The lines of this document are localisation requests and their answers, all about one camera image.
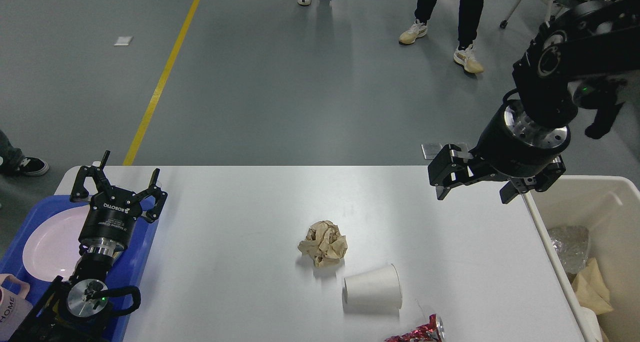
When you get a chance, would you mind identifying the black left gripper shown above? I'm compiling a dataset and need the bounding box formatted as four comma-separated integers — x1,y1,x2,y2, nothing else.
69,150,168,252

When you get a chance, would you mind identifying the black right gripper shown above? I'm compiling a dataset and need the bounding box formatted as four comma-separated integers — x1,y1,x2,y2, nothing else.
427,101,571,204

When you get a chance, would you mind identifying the pink plate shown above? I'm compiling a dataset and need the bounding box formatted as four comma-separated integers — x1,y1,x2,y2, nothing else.
22,205,90,281

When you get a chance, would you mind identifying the aluminium foil sheet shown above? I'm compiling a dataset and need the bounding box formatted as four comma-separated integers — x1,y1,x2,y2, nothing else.
547,225,591,274

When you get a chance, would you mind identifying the brown paper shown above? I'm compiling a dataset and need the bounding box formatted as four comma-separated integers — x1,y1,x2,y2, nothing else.
571,257,614,315

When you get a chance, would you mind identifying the white paper cup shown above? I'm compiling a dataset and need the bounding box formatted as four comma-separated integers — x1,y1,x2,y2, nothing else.
343,264,403,310
580,307,604,341

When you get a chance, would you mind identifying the brown paper ball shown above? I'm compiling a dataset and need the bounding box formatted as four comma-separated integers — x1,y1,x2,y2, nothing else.
297,220,348,268

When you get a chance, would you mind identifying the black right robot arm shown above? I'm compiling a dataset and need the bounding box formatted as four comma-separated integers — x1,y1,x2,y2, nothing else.
427,0,639,204

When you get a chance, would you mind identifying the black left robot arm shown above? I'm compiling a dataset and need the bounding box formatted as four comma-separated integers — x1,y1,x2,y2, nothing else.
8,151,169,341

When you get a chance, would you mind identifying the left metal floor plate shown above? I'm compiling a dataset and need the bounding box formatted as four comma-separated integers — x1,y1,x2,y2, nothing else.
421,143,444,160

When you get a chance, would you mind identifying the blue plastic tray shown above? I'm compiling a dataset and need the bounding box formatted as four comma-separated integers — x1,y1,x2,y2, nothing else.
0,194,162,342

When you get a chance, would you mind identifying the beige plastic bin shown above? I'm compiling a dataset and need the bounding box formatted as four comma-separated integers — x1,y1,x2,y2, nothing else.
523,175,640,341

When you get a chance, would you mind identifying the pink HOME mug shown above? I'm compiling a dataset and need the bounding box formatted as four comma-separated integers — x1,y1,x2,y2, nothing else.
0,273,33,341

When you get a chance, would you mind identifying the crushed red can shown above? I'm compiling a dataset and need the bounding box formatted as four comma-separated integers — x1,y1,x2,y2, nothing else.
384,314,446,341

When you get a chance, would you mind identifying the person in tan sneakers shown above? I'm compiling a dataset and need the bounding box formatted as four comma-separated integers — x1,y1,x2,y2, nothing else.
398,0,490,75

